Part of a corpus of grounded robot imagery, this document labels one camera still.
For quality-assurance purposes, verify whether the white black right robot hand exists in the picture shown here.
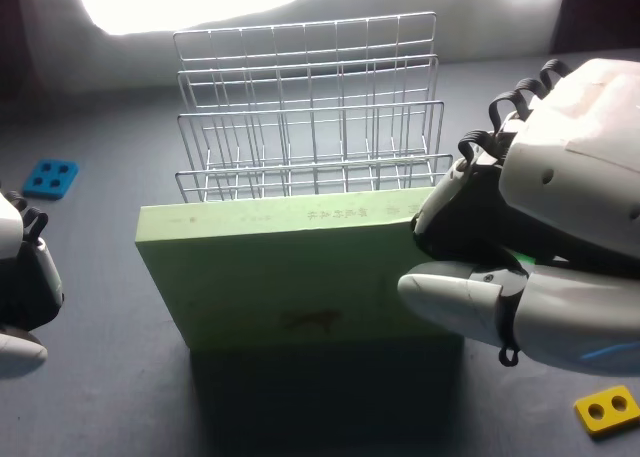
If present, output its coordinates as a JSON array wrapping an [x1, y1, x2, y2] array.
[[397, 58, 640, 378]]

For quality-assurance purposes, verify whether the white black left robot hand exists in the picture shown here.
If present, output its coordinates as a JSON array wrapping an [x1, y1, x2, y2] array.
[[0, 189, 65, 381]]

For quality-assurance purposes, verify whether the pale green book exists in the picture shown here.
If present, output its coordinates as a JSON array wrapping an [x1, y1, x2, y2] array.
[[134, 186, 464, 351]]

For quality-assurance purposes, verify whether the blue four-hole block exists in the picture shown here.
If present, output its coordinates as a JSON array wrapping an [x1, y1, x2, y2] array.
[[22, 157, 81, 201]]

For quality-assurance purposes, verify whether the dark maroon curtain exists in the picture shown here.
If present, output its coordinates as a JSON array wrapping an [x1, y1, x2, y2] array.
[[0, 0, 36, 103], [549, 0, 640, 56]]

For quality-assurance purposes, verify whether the yellow two-hole block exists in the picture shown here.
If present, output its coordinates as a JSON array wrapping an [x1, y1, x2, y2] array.
[[573, 384, 640, 438]]

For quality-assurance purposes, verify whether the white wire file rack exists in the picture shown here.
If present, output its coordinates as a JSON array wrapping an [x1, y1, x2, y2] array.
[[172, 10, 455, 206]]

